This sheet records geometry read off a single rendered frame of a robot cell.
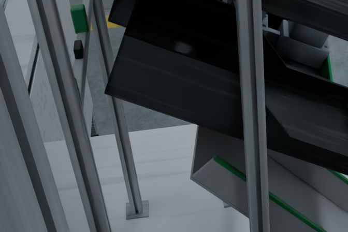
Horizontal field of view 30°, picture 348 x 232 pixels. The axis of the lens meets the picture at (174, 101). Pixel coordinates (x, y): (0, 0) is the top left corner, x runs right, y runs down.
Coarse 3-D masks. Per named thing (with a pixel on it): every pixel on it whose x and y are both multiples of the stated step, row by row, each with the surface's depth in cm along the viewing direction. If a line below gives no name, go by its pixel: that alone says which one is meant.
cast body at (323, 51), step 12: (288, 24) 83; (300, 24) 80; (276, 36) 83; (288, 36) 81; (300, 36) 81; (312, 36) 81; (324, 36) 81; (276, 48) 83; (288, 48) 82; (300, 48) 82; (312, 48) 82; (324, 48) 82; (300, 60) 83; (312, 60) 83; (324, 60) 83
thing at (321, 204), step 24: (216, 144) 78; (240, 144) 81; (192, 168) 72; (216, 168) 70; (240, 168) 78; (288, 168) 85; (312, 168) 85; (216, 192) 72; (240, 192) 71; (288, 192) 82; (312, 192) 86; (336, 192) 87; (288, 216) 73; (312, 216) 82; (336, 216) 86
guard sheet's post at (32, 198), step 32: (0, 0) 12; (0, 32) 12; (0, 64) 12; (0, 96) 11; (0, 128) 11; (32, 128) 13; (0, 160) 11; (32, 160) 13; (0, 192) 11; (32, 192) 13; (0, 224) 12; (32, 224) 12; (64, 224) 15
